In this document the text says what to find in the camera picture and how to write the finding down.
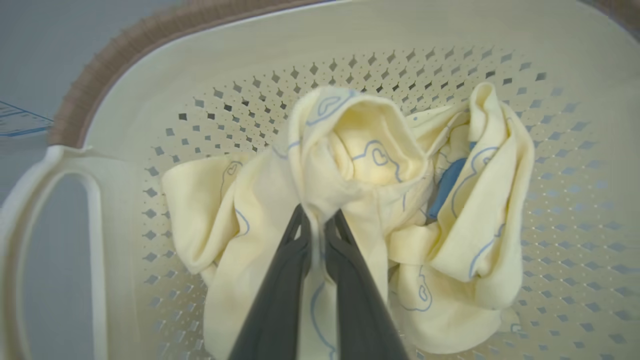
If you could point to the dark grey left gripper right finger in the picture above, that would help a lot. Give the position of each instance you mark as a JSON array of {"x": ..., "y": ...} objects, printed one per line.
[{"x": 362, "y": 315}]

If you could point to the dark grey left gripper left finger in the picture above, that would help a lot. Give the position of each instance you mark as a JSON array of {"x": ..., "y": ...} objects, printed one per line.
[{"x": 275, "y": 310}]

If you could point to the cream garment blue cloud print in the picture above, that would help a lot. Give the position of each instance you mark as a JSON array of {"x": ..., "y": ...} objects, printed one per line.
[
  {"x": 260, "y": 215},
  {"x": 500, "y": 200}
]

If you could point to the small blue garment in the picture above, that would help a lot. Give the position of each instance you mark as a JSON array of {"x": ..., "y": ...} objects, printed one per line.
[{"x": 447, "y": 185}]

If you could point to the cream perforated basket brown rim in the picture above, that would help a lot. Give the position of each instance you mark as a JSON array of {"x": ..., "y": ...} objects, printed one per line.
[{"x": 350, "y": 30}]

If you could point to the white front-load washing machine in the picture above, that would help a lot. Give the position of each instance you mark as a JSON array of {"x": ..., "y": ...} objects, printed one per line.
[{"x": 30, "y": 50}]

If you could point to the blue white energy label sticker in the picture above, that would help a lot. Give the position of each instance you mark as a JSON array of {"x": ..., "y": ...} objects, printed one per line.
[{"x": 20, "y": 122}]

